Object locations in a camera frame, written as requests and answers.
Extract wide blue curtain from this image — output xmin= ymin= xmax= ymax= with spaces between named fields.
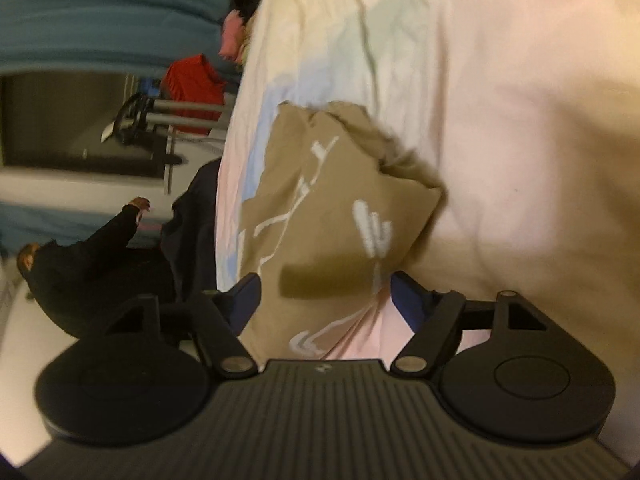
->
xmin=0 ymin=0 xmax=251 ymax=76

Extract dark navy blanket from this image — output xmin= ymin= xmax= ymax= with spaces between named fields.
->
xmin=160 ymin=157 xmax=223 ymax=306

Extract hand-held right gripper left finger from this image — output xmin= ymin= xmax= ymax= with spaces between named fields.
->
xmin=102 ymin=272 xmax=262 ymax=378

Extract narrow blue curtain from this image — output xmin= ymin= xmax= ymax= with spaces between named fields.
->
xmin=0 ymin=199 xmax=173 ymax=256

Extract pink cloth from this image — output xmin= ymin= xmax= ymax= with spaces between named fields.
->
xmin=218 ymin=10 xmax=246 ymax=61

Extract khaki t-shirt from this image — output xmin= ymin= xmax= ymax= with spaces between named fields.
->
xmin=237 ymin=101 xmax=448 ymax=361

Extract red shorts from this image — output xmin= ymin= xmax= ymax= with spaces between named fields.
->
xmin=164 ymin=54 xmax=226 ymax=136

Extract beige clothes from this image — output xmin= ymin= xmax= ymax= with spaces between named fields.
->
xmin=237 ymin=27 xmax=254 ymax=66

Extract garment steamer stand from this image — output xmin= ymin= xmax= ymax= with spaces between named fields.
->
xmin=100 ymin=91 xmax=236 ymax=166

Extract dark window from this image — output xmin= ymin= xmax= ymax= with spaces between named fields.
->
xmin=0 ymin=72 xmax=168 ymax=181

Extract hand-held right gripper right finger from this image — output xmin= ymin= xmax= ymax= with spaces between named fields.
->
xmin=390 ymin=270 xmax=548 ymax=376

